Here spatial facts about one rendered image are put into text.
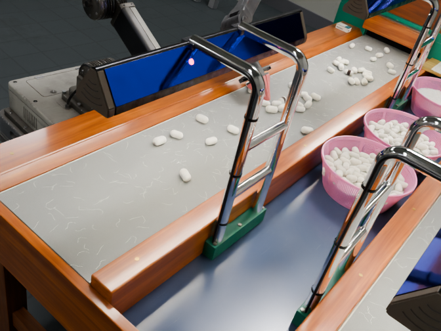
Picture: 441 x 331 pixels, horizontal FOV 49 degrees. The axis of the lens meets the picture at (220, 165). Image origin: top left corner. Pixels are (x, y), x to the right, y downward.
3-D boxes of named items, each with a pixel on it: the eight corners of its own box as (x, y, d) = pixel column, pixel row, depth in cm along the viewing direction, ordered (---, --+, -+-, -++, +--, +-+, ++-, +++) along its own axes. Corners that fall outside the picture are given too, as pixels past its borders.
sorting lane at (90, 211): (-6, 202, 101) (-7, 194, 100) (361, 39, 227) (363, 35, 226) (88, 290, 89) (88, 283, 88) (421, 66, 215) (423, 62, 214)
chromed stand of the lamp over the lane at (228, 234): (150, 213, 114) (178, 33, 88) (205, 180, 128) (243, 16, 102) (211, 261, 107) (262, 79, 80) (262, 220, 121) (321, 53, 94)
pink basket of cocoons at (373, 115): (350, 162, 149) (361, 137, 144) (356, 123, 171) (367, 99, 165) (436, 192, 146) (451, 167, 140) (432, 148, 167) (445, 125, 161)
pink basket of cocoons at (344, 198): (293, 184, 135) (304, 156, 129) (337, 150, 154) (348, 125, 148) (380, 238, 124) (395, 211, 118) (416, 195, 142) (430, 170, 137)
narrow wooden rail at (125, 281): (87, 312, 93) (90, 274, 86) (415, 79, 219) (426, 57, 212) (107, 330, 91) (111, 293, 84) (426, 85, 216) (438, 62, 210)
